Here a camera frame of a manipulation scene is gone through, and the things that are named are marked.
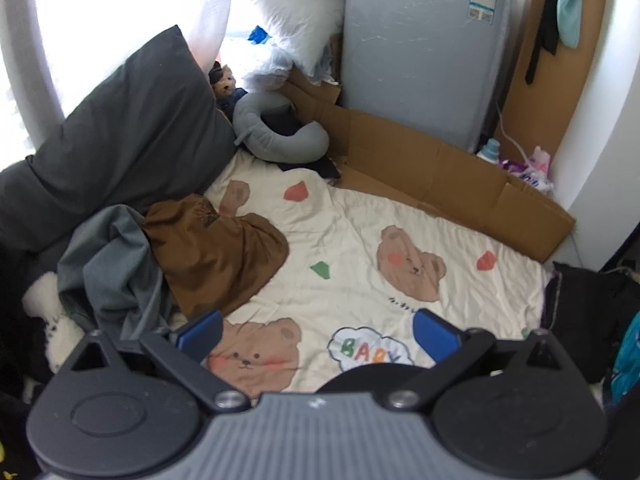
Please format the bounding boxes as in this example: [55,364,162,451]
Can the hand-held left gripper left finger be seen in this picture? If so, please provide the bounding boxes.
[65,310,249,413]

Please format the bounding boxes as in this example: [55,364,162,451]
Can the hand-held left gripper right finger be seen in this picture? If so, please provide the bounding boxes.
[386,308,573,411]

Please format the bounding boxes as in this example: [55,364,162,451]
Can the brown printed t-shirt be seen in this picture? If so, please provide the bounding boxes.
[142,195,291,318]

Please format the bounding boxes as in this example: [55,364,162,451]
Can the cream bear print blanket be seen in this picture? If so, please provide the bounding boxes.
[170,152,551,401]

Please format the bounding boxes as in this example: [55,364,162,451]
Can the grey green fleece garment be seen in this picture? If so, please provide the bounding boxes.
[57,205,151,331]

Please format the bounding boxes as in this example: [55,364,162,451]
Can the black folded knit garment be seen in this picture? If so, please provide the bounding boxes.
[542,262,640,386]

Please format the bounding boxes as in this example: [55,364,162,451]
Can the white fluffy plush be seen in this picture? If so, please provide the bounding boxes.
[22,270,86,366]

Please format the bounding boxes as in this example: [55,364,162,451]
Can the brown cardboard sheet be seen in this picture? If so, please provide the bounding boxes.
[280,67,576,263]

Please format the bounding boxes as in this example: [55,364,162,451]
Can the purple white packet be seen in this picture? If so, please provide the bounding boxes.
[500,159,556,197]

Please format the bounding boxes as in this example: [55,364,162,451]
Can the detergent bottle teal cap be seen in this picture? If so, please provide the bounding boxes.
[475,139,502,162]

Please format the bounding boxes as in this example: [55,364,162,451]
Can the blue cartoon print cloth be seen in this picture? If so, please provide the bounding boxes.
[602,310,640,411]

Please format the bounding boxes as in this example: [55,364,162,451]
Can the dark grey pillow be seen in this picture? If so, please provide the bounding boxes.
[0,25,238,261]

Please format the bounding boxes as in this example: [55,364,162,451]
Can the grey neck pillow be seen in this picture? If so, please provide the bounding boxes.
[232,91,331,163]

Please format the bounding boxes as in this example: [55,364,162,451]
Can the teddy bear plush toy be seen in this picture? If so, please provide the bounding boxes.
[207,61,248,111]

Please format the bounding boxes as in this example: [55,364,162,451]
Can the grey appliance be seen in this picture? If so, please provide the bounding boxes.
[340,0,518,156]

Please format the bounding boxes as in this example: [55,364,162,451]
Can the clear plastic bag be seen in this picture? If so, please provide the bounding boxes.
[220,25,296,93]

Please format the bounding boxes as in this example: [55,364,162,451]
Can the white pillow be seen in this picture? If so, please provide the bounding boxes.
[230,0,348,78]

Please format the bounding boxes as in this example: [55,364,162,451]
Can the white curtain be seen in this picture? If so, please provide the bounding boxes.
[30,0,233,116]

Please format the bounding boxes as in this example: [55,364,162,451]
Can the teal hanging towel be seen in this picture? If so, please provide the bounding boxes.
[557,0,598,48]

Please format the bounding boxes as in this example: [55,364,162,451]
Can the black hanging strap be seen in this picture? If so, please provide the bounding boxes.
[525,0,566,86]

